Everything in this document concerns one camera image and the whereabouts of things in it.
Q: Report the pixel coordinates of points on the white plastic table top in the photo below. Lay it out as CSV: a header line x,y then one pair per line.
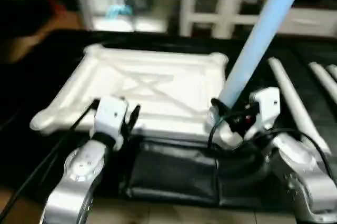
x,y
158,82

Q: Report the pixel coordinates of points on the white plastic table leg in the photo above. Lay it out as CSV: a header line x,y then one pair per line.
x,y
324,79
333,71
263,34
289,92

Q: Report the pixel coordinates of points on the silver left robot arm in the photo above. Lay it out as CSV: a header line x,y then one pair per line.
x,y
79,176

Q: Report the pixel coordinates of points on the black work mat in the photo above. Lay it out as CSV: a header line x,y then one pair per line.
x,y
174,176

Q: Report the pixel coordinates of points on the teal and white mop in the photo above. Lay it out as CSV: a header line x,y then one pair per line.
x,y
120,11

